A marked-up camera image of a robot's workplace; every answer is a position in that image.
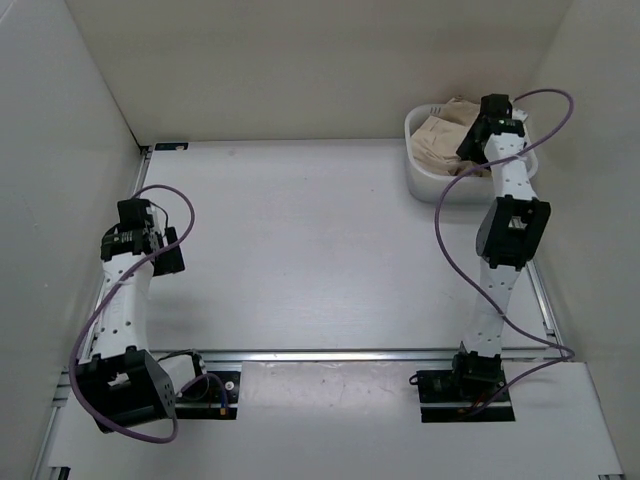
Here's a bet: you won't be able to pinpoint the beige trousers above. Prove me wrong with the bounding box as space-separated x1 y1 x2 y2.
410 97 480 176

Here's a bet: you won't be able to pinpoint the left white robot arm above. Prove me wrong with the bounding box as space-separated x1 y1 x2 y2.
69 221 210 443

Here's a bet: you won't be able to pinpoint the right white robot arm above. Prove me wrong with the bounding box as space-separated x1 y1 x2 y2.
449 158 551 400

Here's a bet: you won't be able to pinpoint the white plastic basket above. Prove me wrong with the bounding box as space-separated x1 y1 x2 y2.
404 103 538 204

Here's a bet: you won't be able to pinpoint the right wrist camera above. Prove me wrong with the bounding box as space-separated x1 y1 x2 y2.
479 94 513 119

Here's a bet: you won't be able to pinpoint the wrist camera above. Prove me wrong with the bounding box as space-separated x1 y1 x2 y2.
479 94 513 119
117 198 154 232

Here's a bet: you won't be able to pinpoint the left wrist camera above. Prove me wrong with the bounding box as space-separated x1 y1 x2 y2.
117 198 154 232

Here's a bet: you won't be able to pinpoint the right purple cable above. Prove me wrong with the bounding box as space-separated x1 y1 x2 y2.
433 88 577 416

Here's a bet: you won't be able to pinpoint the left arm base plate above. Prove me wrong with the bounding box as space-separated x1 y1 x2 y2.
176 361 242 421

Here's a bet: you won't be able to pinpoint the aluminium frame rail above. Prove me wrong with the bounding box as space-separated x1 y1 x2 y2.
149 348 561 364

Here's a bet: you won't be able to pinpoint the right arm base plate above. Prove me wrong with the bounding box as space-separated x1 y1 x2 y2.
408 370 516 423

